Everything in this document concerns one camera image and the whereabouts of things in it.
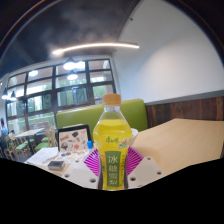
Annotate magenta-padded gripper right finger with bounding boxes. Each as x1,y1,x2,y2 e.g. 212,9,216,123
124,146,165,190

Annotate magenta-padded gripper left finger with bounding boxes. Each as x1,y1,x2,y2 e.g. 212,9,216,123
62,148,102,190

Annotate yellow drink bottle green label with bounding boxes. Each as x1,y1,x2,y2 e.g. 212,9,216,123
92,93,133,191

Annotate small black box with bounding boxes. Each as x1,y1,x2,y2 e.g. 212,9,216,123
47,160,66,172

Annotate black-framed picture tablet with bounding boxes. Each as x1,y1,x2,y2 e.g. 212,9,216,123
57,124,93,153

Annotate printed white paper sheet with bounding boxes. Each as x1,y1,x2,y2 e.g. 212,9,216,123
25,146,61,167

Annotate green upholstered bench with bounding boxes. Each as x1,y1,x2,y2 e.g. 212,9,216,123
55,98,149,143

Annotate wooden chairs with green seats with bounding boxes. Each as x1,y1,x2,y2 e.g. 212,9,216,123
0,126,58,161

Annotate wooden dining table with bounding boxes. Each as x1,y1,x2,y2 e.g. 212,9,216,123
14,127,45,154

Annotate curved linear ceiling light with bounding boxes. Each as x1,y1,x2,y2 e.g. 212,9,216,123
52,41,140,56

